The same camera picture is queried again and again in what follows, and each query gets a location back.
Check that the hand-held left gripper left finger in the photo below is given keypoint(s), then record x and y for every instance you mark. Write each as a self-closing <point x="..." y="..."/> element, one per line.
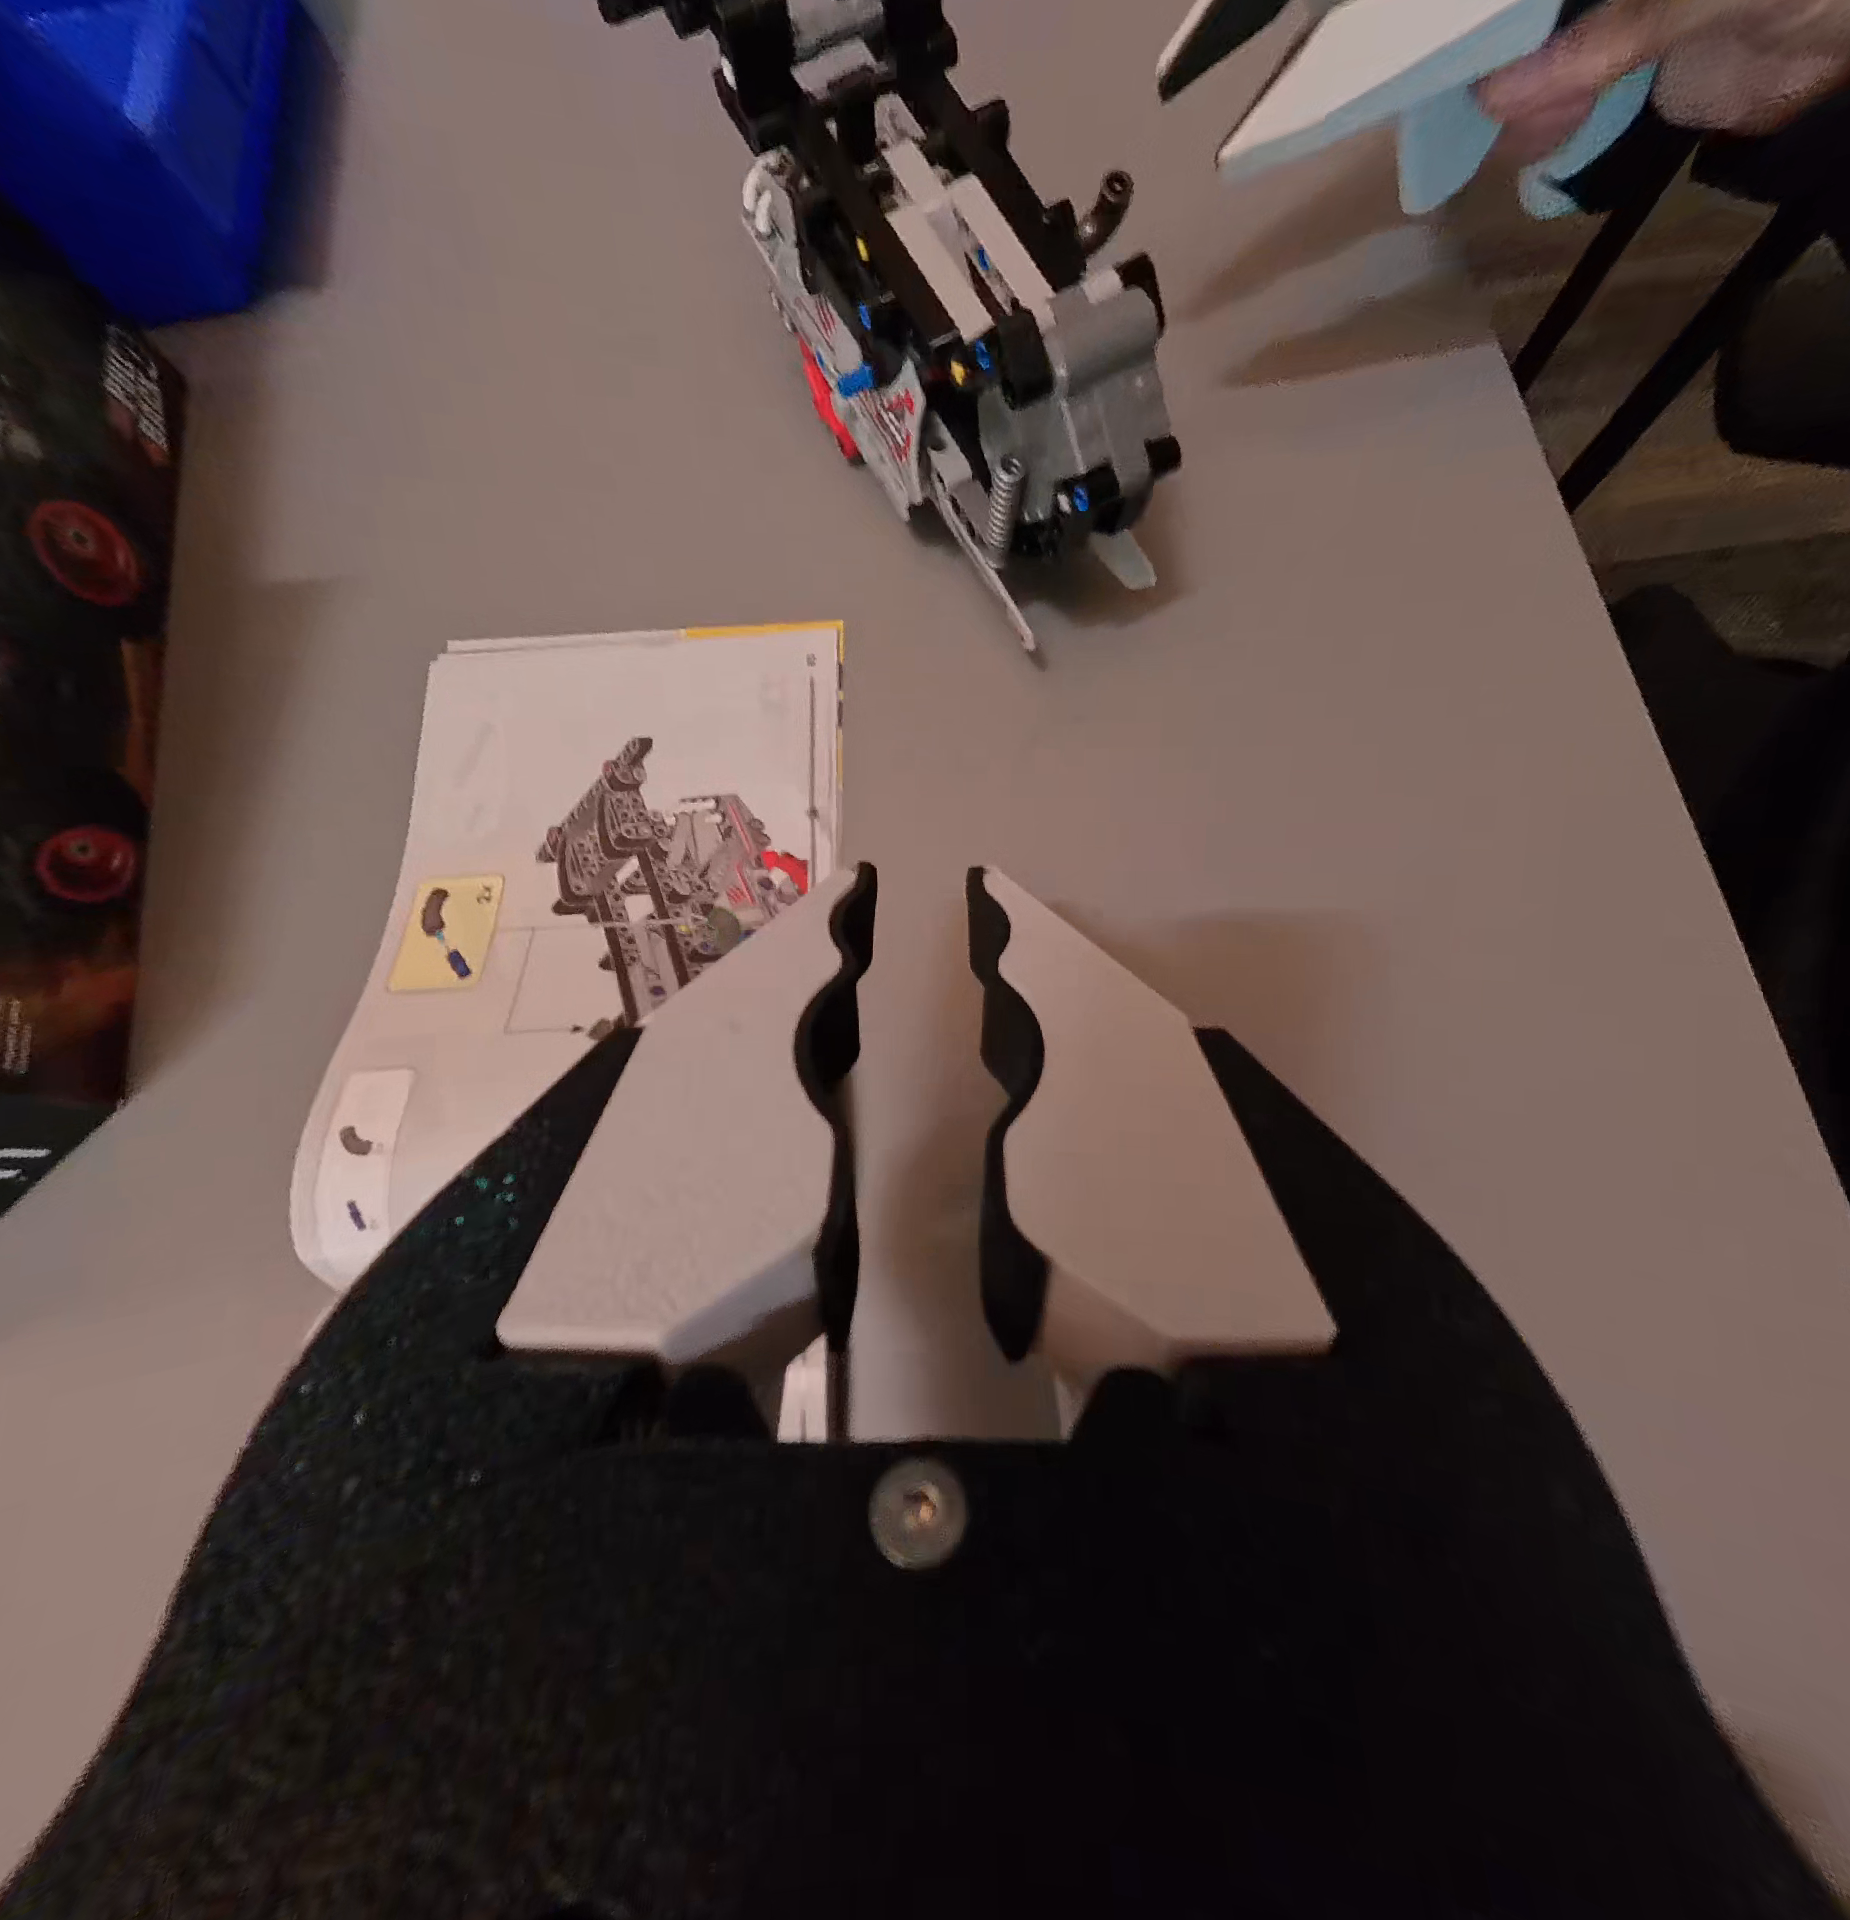
<point x="684" y="1185"/>

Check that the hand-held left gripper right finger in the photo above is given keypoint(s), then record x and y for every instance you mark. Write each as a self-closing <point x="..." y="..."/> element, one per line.
<point x="1151" y="1185"/>

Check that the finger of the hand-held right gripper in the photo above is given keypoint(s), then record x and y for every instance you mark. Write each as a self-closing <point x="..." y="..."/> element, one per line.
<point x="1374" y="74"/>
<point x="1218" y="44"/>

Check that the black pipe piece blue pin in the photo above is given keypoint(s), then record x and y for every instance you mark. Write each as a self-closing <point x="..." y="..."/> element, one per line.
<point x="1093" y="225"/>

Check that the brick-built toy truck chassis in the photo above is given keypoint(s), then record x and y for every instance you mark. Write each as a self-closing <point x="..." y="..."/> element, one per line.
<point x="925" y="300"/>

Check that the grey desk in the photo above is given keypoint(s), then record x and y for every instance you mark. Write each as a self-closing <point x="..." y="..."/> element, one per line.
<point x="1315" y="750"/>

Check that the person's right hand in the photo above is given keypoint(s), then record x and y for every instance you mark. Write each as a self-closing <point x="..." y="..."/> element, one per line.
<point x="1734" y="60"/>

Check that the open instruction booklet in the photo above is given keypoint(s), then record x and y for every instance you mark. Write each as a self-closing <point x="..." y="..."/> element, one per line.
<point x="460" y="780"/>

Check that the black toy set box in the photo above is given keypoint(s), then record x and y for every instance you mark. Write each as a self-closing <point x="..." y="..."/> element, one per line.
<point x="55" y="674"/>

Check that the blue storage bin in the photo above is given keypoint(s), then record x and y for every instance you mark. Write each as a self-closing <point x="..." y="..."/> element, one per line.
<point x="130" y="135"/>

